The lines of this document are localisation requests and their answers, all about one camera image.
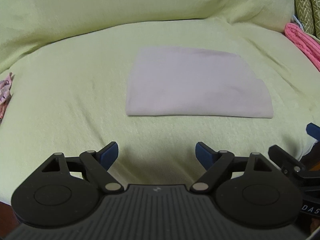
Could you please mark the green chevron cushion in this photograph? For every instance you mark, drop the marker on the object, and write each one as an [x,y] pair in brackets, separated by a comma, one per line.
[315,7]
[304,13]

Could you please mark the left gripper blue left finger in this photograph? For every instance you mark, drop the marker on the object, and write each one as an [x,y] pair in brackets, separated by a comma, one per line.
[108,155]

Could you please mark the green chevron cushion back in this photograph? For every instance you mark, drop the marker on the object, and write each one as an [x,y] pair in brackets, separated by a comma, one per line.
[315,7]

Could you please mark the pink folded towel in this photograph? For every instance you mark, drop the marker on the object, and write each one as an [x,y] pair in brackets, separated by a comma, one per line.
[306,44]

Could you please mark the green chevron cushion front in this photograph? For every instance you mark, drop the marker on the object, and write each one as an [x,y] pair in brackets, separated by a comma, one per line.
[304,13]

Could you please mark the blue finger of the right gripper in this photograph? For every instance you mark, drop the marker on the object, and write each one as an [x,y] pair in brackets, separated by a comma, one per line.
[313,130]

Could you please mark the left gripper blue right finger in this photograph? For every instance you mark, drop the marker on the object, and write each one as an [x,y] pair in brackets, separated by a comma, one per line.
[204,155]

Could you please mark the light grey garment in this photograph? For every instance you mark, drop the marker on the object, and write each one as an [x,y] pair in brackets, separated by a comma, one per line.
[194,81]

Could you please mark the pink floral cloth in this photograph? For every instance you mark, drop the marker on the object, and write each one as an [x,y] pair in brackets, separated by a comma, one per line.
[5,94]

